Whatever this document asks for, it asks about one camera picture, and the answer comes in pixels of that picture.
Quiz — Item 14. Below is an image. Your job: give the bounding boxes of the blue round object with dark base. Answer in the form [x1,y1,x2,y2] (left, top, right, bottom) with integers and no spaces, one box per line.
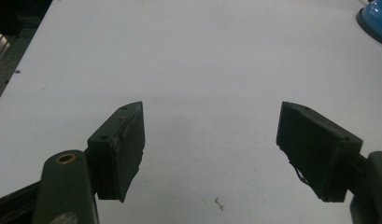
[355,0,382,49]

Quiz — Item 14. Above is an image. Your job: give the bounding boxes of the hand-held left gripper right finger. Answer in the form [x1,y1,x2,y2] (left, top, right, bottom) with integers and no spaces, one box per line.
[276,101,364,203]

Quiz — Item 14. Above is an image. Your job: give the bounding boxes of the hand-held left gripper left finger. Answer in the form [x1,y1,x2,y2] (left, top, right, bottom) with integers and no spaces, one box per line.
[86,101,147,203]

